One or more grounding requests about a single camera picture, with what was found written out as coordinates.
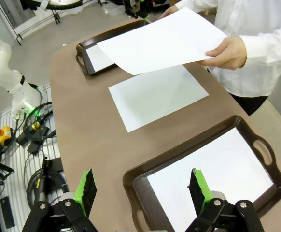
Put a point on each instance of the person's left hand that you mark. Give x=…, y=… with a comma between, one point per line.
x=229, y=56

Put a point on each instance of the white A4 paper sheet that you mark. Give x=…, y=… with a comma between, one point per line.
x=99, y=59
x=155, y=99
x=159, y=41
x=227, y=169

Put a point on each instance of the person in white dress shirt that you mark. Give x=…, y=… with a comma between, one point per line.
x=251, y=19

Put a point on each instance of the person's left forearm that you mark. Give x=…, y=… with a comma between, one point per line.
x=268, y=46

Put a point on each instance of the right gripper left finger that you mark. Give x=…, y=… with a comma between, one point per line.
x=87, y=193

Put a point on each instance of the black flat bar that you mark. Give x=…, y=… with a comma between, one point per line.
x=7, y=212

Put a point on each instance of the red yellow emergency stop button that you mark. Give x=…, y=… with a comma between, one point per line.
x=6, y=134

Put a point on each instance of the dark brown plastic tray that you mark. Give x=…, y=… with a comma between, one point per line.
x=140, y=195
x=88, y=43

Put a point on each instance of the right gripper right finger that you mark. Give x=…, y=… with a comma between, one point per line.
x=198, y=193

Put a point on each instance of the person's right hand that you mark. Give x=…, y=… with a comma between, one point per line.
x=169, y=10

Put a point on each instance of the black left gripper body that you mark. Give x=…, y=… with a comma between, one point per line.
x=130, y=9

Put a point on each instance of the white slatted base plate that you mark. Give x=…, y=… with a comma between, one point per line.
x=17, y=174

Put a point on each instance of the black power adapter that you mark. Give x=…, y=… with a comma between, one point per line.
x=35, y=148

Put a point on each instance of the black connector with yellow label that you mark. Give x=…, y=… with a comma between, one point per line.
x=44, y=130

